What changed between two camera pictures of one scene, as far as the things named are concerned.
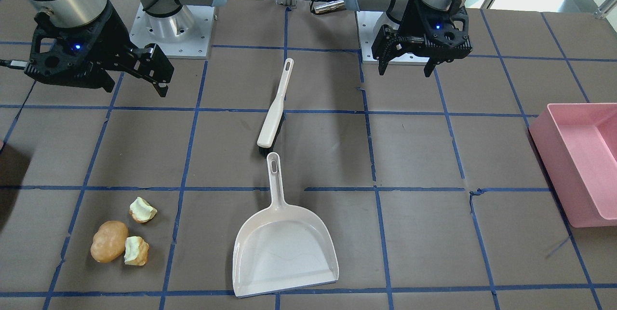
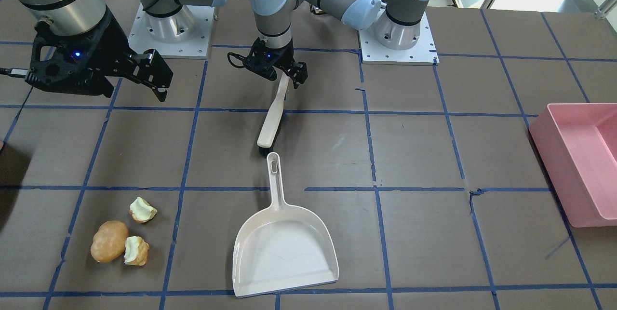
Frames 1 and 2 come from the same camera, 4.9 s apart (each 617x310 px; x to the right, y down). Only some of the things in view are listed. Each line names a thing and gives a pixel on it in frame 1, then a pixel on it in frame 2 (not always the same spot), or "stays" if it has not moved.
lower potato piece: x=136 y=251 stays
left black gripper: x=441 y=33 to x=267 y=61
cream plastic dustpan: x=283 y=248 stays
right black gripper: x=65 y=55 stays
